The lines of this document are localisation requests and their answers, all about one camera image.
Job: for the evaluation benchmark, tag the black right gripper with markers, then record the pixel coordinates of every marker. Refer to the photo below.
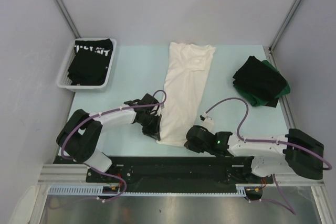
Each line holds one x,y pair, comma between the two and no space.
190,146

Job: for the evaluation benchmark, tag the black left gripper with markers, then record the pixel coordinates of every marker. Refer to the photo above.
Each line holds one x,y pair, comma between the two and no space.
153,131

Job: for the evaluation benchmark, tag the white floral print t-shirt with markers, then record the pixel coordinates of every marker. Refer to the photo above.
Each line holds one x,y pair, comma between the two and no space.
184,86

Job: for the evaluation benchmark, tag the white plastic laundry basket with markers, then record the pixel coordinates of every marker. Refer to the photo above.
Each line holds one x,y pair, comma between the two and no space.
64,82

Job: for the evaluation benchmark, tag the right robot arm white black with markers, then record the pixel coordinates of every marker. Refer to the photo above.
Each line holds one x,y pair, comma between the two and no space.
295,152

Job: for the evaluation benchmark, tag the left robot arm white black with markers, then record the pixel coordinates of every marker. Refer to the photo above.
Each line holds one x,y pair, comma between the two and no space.
79,138

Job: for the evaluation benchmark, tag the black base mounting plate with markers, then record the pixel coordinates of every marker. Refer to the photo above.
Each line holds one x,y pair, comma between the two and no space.
193,175

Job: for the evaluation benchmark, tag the folded green t-shirt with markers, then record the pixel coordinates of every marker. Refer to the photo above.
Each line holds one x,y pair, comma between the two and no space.
283,90

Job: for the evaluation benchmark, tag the black t-shirt white lettering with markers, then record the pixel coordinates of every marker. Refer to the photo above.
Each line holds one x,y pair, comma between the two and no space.
91,62

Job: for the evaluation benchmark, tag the folded black t-shirt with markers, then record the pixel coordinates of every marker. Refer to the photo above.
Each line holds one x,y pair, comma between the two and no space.
260,79

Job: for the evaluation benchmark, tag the light blue cable duct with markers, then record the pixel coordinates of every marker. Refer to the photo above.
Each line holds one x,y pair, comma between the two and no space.
93,190

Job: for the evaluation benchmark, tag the aluminium front frame rail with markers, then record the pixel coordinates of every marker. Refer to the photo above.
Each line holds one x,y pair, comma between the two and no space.
75,174

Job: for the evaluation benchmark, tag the left rear aluminium post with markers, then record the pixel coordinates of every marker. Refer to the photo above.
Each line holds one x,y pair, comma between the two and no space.
67,18

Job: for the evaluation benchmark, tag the aluminium post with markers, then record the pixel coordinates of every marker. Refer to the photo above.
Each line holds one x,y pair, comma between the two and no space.
285,24
67,18

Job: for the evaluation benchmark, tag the right rear aluminium post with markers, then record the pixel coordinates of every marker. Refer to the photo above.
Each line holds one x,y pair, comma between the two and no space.
285,24

